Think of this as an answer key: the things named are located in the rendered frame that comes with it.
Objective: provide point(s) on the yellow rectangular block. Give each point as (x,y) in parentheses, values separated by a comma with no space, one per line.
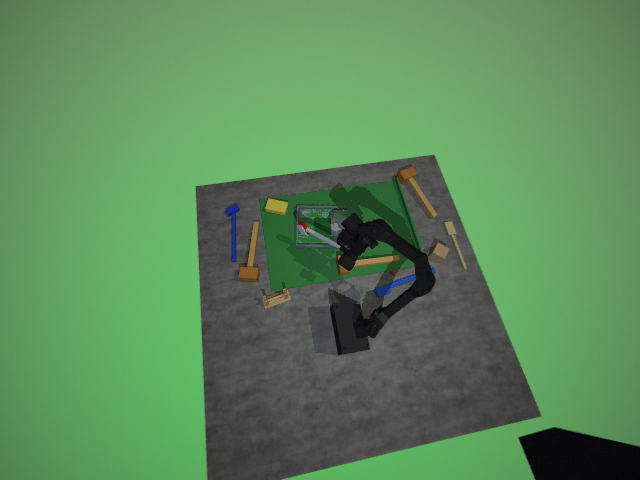
(276,206)

